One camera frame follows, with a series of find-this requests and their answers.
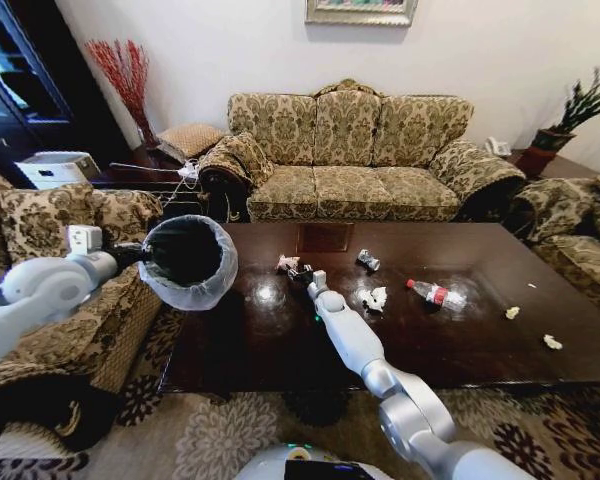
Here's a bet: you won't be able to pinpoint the black bin with white liner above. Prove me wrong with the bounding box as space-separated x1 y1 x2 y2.
136 214 240 312

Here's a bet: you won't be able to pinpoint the crushed silver can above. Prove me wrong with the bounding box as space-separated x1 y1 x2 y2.
355 248 383 272

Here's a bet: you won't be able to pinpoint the floral armchair with cushion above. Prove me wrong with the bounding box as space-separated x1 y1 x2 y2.
0 158 165 454

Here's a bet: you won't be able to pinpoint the white crumpled tissue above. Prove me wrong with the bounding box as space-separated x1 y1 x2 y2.
359 286 389 312

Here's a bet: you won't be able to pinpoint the dark wooden side table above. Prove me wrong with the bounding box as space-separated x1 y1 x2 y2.
90 143 204 217

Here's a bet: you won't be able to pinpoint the floral three-seat sofa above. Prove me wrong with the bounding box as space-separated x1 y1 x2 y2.
198 78 528 225

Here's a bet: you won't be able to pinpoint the floral square cushion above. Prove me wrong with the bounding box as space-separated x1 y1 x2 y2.
0 181 97 265

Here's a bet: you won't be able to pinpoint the white box appliance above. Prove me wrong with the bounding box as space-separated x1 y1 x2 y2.
15 150 99 191

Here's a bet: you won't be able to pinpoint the floral sofa cushion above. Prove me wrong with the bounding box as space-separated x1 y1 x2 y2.
207 130 277 190

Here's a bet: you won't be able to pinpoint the tan woven cushion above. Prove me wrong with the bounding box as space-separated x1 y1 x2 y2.
156 124 227 160

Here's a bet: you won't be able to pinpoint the plastic bottle with red label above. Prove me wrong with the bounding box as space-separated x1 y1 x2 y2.
405 278 469 309

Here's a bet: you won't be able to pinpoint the dark wooden coffee table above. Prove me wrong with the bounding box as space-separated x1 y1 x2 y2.
157 221 600 405

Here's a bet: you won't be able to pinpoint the red branches in vase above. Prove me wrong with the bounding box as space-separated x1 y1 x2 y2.
84 39 160 150

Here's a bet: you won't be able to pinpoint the patterned floral rug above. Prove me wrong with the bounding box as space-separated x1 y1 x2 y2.
0 304 600 480

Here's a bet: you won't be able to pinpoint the white robot front shell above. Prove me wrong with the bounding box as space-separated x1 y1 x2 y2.
233 441 397 480

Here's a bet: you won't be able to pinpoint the dark wooden cabinet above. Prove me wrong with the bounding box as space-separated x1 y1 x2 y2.
0 0 133 190

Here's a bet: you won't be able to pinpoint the white telephone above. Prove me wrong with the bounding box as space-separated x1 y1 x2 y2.
484 136 513 157

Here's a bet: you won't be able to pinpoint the dark wooden corner table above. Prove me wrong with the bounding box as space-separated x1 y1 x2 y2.
508 146 600 182

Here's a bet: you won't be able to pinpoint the silver framed picture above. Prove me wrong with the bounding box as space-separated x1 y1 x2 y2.
304 0 421 28

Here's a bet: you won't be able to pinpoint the green potted plant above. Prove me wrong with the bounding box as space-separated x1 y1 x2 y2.
529 67 600 152

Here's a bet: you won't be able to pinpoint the white cable with charger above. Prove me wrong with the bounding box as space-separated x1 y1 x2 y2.
158 157 202 207

